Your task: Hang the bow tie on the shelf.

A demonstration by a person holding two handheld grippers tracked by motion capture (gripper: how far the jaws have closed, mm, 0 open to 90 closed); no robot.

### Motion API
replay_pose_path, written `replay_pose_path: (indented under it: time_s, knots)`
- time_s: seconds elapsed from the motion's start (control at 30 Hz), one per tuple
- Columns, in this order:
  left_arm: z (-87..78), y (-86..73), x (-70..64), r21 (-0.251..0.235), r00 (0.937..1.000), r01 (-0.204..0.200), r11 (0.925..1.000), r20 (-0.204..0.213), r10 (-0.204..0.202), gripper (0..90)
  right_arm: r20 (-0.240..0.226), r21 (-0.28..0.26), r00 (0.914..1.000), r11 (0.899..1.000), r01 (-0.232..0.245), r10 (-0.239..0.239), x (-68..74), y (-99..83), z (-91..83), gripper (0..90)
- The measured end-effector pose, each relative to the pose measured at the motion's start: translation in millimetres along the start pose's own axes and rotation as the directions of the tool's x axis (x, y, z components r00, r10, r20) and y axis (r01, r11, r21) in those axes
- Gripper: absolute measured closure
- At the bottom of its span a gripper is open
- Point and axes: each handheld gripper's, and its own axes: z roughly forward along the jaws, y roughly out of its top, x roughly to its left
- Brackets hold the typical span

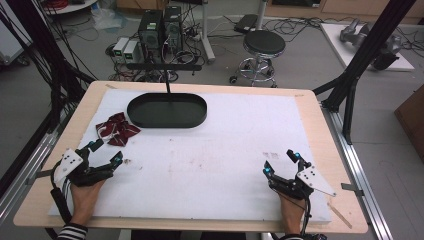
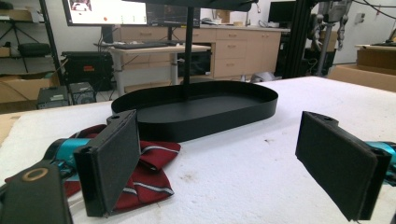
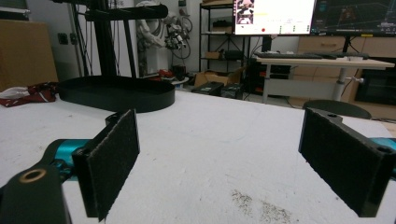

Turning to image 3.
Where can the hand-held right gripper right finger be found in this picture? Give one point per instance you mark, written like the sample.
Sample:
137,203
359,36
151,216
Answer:
345,158

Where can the wooden top desk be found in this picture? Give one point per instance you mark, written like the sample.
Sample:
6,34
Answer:
317,70

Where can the open cardboard box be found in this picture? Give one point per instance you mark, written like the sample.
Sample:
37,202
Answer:
214,77

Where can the bright computer monitor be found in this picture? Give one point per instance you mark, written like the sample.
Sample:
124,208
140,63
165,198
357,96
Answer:
274,16

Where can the brown cardboard panel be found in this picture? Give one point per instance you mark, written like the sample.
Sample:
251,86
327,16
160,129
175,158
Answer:
26,53

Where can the black oval tray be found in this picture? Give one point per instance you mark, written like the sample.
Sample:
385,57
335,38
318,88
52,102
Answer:
115,92

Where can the red and white cloth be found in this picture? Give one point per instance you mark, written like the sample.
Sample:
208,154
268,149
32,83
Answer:
28,94

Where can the black metal stand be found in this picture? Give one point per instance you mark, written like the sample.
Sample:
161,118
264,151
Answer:
107,34

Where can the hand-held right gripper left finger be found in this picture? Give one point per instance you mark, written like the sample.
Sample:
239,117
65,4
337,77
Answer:
107,165

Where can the dark computer monitor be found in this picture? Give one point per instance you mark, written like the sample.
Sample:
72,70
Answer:
355,15

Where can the black metal shelf rack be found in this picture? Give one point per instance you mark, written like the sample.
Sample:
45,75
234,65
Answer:
221,37

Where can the white humanoid robot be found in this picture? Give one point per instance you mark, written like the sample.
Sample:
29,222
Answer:
157,37

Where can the black keyboard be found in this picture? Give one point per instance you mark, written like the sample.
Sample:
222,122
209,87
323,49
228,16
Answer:
288,55

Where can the black equipment case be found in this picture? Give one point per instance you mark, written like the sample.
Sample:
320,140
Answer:
208,88

